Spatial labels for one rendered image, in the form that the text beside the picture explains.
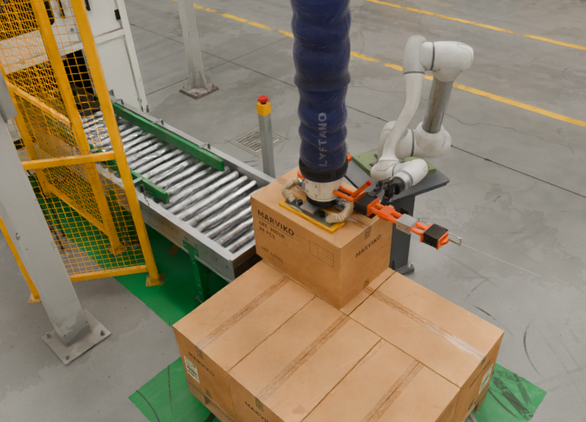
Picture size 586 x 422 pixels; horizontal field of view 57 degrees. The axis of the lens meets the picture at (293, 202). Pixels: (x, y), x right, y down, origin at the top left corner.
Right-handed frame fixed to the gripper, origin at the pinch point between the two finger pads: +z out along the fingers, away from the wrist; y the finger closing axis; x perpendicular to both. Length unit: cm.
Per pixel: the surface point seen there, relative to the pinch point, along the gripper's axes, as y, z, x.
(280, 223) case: 19.8, 19.1, 39.8
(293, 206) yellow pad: 10.9, 13.0, 36.2
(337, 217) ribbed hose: 5.7, 11.3, 10.6
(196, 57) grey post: 69, -163, 344
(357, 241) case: 16.4, 8.4, 1.1
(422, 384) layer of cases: 53, 29, -51
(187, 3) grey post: 13, -162, 344
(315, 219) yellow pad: 11.1, 13.6, 21.7
